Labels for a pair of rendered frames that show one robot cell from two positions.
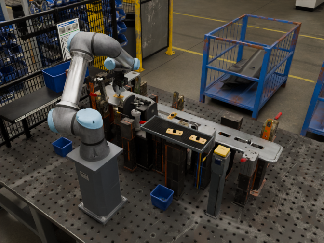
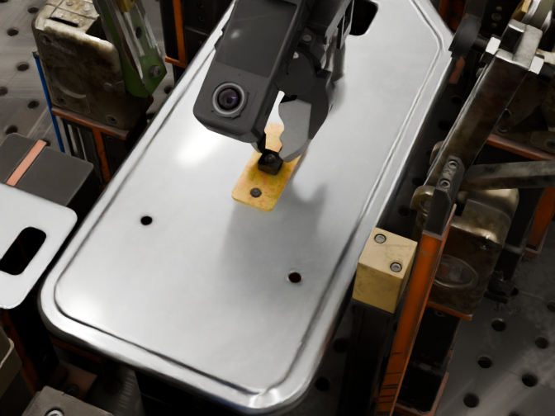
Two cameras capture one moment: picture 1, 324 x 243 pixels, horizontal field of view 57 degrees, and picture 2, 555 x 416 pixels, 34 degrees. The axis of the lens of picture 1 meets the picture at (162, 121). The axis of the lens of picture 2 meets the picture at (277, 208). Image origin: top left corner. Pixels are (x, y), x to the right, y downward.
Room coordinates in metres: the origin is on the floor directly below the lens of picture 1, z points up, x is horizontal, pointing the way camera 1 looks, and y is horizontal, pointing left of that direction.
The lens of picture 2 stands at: (2.03, 0.78, 1.61)
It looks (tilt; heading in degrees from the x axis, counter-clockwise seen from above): 55 degrees down; 259
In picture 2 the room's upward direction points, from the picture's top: 2 degrees clockwise
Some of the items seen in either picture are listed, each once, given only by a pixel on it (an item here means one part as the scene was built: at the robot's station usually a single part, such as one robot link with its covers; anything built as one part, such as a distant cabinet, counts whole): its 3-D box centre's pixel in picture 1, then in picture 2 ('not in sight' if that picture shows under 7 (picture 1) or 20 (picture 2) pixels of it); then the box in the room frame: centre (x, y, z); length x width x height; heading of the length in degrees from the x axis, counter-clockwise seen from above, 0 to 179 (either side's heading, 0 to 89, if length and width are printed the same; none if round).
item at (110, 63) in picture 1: (114, 61); not in sight; (1.83, 0.31, 1.32); 0.11 x 0.11 x 0.08; 76
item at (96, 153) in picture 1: (93, 144); not in sight; (1.19, 0.34, 1.15); 0.15 x 0.15 x 0.10
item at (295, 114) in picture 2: (118, 91); (307, 111); (1.91, 0.31, 1.06); 0.06 x 0.03 x 0.09; 57
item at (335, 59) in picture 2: not in sight; (327, 55); (1.87, 0.21, 1.02); 0.03 x 0.03 x 0.07
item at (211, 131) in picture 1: (204, 158); not in sight; (1.36, -0.25, 0.90); 0.13 x 0.10 x 0.41; 146
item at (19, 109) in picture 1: (57, 90); not in sight; (2.01, 0.79, 1.02); 0.90 x 0.22 x 0.03; 146
